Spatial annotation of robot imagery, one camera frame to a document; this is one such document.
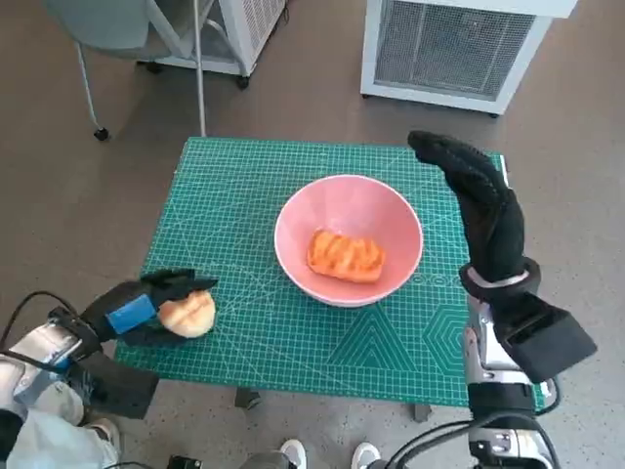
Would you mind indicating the person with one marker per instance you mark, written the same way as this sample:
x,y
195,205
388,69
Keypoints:
x,y
49,430

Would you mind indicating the pink bowl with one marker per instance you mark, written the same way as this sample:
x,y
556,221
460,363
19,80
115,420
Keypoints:
x,y
312,210

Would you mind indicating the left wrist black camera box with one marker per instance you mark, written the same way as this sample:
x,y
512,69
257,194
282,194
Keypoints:
x,y
117,386

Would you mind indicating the left black robot hand blue tape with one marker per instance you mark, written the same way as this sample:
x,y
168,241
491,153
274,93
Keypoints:
x,y
127,312

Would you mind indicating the grey chair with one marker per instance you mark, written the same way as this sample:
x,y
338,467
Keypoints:
x,y
107,24

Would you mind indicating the pale round toy bun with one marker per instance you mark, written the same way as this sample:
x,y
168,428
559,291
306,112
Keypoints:
x,y
193,315

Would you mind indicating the right black knitted glove hand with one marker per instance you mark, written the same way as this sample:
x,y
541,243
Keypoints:
x,y
493,220

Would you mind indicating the grey table leg bracket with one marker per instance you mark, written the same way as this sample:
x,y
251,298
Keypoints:
x,y
248,398
422,413

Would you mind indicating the white wheeled mesh cabinet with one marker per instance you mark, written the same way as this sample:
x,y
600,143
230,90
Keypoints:
x,y
244,29

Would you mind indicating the white metal pole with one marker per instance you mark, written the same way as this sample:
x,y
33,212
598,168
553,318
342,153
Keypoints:
x,y
200,73

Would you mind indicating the orange grilled toy bread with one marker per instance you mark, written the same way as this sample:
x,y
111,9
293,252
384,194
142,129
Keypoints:
x,y
346,256

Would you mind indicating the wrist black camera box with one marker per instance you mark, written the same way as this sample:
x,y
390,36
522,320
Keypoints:
x,y
117,386
552,337

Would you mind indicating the green cutting mat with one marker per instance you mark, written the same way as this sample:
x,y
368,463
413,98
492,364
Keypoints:
x,y
234,244

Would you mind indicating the small black device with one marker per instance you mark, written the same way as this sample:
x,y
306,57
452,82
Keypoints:
x,y
183,461

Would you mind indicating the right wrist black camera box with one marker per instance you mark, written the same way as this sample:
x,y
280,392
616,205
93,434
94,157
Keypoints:
x,y
552,337

